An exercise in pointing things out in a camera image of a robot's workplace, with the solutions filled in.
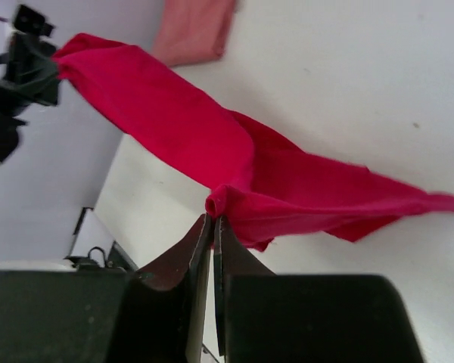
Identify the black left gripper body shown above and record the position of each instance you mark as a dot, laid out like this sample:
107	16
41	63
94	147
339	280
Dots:
10	108

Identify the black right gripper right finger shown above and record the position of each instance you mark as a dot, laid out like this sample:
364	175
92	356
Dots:
265	317

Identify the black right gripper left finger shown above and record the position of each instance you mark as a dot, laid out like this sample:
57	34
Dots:
95	314

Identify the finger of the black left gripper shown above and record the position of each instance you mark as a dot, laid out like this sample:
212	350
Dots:
42	90
26	57

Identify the bright red t shirt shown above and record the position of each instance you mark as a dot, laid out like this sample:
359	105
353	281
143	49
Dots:
262	182

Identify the folded salmon pink t shirt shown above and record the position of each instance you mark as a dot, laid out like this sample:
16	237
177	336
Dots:
193	31

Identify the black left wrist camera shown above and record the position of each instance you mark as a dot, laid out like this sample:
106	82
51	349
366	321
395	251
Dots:
30	21

